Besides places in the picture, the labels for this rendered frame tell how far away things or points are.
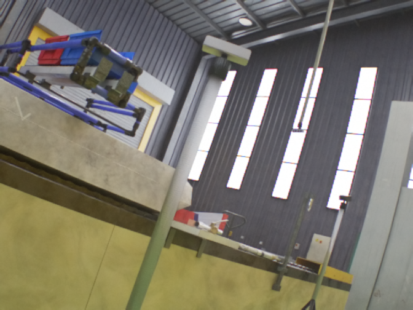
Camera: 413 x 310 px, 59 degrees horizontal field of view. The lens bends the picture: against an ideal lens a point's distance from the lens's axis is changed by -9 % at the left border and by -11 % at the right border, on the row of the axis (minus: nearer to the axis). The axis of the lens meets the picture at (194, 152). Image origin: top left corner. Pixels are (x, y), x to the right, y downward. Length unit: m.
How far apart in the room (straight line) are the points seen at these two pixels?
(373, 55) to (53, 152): 12.37
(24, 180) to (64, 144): 0.19
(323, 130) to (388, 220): 6.07
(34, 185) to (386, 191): 6.41
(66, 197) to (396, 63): 11.94
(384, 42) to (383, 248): 7.95
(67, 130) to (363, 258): 6.15
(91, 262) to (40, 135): 0.51
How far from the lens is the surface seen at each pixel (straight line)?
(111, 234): 1.53
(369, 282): 6.95
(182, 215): 2.57
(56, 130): 1.38
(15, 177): 1.32
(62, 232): 1.43
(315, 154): 12.32
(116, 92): 1.40
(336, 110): 12.66
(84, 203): 1.44
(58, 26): 12.35
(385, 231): 7.01
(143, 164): 1.58
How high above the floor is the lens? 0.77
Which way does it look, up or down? 11 degrees up
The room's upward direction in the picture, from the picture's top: 20 degrees clockwise
